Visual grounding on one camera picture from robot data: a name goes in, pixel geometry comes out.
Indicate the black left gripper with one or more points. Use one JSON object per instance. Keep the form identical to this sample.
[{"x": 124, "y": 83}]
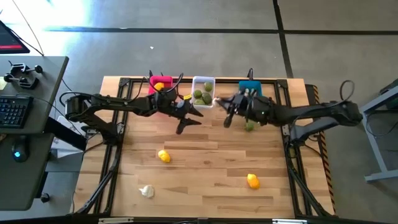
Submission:
[{"x": 168, "y": 104}]

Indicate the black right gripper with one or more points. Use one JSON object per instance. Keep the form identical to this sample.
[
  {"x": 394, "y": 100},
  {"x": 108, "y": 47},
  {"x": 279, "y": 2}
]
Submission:
[{"x": 245, "y": 107}]

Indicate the green lime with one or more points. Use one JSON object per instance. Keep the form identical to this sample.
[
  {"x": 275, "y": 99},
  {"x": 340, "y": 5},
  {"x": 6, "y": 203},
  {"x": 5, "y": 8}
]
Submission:
[
  {"x": 249, "y": 126},
  {"x": 199, "y": 101},
  {"x": 197, "y": 93},
  {"x": 206, "y": 98},
  {"x": 208, "y": 86}
]

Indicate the yellow lemon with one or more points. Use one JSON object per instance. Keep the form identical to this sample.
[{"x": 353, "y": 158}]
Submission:
[
  {"x": 253, "y": 181},
  {"x": 159, "y": 86},
  {"x": 163, "y": 156}
]

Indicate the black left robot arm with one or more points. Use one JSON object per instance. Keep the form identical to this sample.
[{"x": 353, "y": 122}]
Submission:
[{"x": 109, "y": 102}]

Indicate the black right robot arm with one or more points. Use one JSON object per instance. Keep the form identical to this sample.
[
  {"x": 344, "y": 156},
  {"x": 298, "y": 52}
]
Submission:
[{"x": 311, "y": 112}]

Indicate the blue plastic basket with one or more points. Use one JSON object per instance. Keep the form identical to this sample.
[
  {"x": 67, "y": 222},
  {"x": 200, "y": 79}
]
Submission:
[{"x": 250, "y": 84}]

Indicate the white plastic basket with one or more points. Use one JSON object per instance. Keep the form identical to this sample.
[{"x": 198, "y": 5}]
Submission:
[{"x": 202, "y": 77}]

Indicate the black basket clip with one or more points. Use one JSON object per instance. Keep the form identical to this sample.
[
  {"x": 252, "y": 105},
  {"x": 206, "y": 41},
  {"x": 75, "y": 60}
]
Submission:
[
  {"x": 150, "y": 74},
  {"x": 250, "y": 73}
]

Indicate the pink plastic basket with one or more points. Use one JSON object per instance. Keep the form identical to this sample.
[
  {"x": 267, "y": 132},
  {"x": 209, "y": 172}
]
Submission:
[{"x": 164, "y": 79}]

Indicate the yellow black hazard tape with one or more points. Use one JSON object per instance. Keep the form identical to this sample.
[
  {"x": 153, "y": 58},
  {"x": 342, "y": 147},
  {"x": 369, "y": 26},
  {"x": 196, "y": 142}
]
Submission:
[{"x": 327, "y": 174}]

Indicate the white flat box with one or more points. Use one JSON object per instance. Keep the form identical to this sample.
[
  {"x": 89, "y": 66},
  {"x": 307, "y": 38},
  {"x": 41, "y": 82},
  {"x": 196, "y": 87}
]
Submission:
[{"x": 63, "y": 149}]

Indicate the grey metal side table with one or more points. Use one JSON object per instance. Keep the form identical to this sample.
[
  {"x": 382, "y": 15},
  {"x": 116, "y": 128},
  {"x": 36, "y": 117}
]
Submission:
[{"x": 373, "y": 140}]

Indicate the dark grey desk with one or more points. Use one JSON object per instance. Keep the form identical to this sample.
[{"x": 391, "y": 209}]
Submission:
[{"x": 37, "y": 109}]

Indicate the black caster wheel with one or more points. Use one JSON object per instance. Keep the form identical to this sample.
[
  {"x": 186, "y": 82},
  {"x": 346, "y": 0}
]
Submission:
[{"x": 45, "y": 197}]

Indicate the black screw clamp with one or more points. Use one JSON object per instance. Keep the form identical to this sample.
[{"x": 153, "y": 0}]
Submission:
[
  {"x": 21, "y": 81},
  {"x": 18, "y": 68}
]

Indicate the black computer mouse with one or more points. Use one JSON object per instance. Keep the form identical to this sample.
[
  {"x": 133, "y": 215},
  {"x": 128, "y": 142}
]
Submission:
[{"x": 19, "y": 149}]

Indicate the black keyboard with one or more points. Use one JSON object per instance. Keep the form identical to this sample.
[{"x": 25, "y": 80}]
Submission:
[{"x": 14, "y": 110}]

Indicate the yellow sticky note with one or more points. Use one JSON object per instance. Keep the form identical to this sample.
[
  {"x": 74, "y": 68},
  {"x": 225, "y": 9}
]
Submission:
[{"x": 2, "y": 83}]

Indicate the dark laptop screen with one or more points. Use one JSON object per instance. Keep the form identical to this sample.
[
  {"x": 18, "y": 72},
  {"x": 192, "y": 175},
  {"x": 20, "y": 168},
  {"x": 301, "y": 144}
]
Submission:
[{"x": 9, "y": 40}]

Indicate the black aluminium table frame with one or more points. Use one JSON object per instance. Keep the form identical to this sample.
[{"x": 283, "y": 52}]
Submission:
[{"x": 224, "y": 80}]

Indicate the silver metal bracket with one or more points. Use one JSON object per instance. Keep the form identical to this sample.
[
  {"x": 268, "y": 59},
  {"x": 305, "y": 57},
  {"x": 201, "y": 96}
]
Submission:
[
  {"x": 289, "y": 221},
  {"x": 115, "y": 220}
]

